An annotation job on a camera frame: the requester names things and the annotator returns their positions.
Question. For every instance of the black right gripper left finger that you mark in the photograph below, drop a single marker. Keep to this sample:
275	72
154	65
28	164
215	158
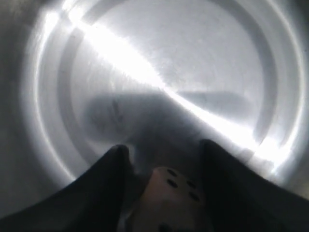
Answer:
92	203

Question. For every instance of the small wooden die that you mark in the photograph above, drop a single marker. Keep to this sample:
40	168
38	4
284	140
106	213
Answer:
171	202

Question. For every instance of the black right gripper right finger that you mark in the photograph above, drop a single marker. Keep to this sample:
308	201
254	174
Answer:
239	200

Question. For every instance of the stainless steel round bowl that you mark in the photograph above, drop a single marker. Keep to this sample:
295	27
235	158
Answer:
78	77

